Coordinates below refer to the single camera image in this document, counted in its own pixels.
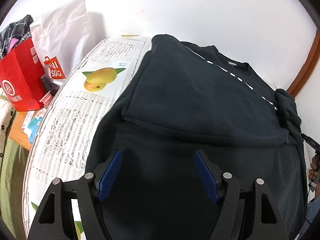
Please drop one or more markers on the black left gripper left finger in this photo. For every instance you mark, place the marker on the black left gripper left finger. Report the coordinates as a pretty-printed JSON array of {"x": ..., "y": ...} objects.
[{"x": 54, "y": 217}]

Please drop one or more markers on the red paper shopping bag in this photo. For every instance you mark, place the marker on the red paper shopping bag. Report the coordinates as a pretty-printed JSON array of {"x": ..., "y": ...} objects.
[{"x": 21, "y": 73}]

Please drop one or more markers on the black sweatshirt with white print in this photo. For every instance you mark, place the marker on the black sweatshirt with white print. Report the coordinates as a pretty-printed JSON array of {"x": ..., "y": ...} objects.
[{"x": 184, "y": 98}]

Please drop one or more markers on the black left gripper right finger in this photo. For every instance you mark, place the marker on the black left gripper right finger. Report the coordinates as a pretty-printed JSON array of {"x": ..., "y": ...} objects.
[{"x": 244, "y": 210}]

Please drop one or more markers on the brown wooden door frame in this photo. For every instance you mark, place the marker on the brown wooden door frame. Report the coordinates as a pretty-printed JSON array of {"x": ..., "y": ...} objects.
[{"x": 307, "y": 68}]

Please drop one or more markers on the olive green fabric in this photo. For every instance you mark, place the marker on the olive green fabric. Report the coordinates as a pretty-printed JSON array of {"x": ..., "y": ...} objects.
[{"x": 13, "y": 161}]

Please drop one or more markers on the plaid dark clothing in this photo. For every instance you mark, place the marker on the plaid dark clothing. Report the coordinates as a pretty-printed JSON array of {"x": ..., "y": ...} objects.
[{"x": 14, "y": 34}]

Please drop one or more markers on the newspaper print mango tablecloth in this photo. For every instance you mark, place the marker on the newspaper print mango tablecloth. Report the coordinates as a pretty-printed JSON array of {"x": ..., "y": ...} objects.
[{"x": 63, "y": 139}]

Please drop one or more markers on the person's right hand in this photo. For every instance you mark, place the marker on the person's right hand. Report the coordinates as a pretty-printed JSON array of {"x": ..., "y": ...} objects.
[{"x": 313, "y": 172}]

